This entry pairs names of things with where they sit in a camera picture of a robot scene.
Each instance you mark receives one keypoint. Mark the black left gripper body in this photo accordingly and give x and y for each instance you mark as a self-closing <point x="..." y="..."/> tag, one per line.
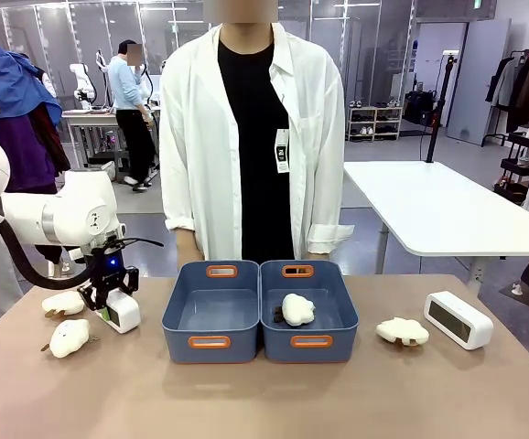
<point x="109" y="265"/>

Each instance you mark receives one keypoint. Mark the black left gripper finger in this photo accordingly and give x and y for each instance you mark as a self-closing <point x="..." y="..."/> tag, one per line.
<point x="132" y="281"/>
<point x="91" y="299"/>

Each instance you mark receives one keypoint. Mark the white cloud plush toy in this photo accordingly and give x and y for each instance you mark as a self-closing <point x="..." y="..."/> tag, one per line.
<point x="65" y="303"/>
<point x="68" y="338"/>
<point x="297" y="309"/>
<point x="402" y="330"/>

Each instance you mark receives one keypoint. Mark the white digital clock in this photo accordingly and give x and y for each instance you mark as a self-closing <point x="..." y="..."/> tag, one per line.
<point x="125" y="313"/>
<point x="459" y="320"/>

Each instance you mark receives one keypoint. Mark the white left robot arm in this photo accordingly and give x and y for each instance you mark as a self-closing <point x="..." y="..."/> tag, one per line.
<point x="68" y="215"/>

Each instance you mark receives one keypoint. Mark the person's right forearm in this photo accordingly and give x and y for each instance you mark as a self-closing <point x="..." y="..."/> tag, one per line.
<point x="188" y="247"/>

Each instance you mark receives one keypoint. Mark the person's left forearm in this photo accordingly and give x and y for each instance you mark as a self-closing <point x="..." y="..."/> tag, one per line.
<point x="318" y="256"/>

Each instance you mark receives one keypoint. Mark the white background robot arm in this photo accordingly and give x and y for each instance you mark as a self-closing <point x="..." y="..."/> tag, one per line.
<point x="83" y="84"/>

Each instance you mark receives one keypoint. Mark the purple garment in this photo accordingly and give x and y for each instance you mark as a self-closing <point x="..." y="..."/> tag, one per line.
<point x="19" y="151"/>

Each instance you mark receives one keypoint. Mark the white background work table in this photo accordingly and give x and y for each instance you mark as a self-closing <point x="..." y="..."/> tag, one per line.
<point x="90" y="116"/>

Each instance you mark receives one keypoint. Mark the bystander in light blue shirt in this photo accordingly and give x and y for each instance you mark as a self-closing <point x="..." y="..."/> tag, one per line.
<point x="129" y="114"/>

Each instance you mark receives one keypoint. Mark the person in white shirt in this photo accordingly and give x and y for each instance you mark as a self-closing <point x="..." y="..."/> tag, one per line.
<point x="200" y="137"/>

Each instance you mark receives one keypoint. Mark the white name badge tag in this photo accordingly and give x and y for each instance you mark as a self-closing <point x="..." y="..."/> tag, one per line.
<point x="283" y="151"/>

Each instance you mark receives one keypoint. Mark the blue cloth on mannequin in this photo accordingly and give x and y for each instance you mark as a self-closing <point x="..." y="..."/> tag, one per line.
<point x="8" y="87"/>

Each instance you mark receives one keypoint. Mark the wooden shoe rack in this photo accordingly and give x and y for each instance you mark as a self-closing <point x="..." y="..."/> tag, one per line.
<point x="374" y="123"/>

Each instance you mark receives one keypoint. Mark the white side table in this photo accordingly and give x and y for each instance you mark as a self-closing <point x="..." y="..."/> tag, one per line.
<point x="438" y="206"/>

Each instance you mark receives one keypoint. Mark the black tripod stand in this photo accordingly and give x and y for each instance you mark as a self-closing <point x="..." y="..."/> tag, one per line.
<point x="439" y="105"/>

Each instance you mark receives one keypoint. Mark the black utility cart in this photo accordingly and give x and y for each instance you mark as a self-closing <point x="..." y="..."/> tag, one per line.
<point x="518" y="164"/>

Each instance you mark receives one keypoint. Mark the clothes rack with coats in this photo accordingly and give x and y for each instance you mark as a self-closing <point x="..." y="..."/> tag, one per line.
<point x="521" y="87"/>

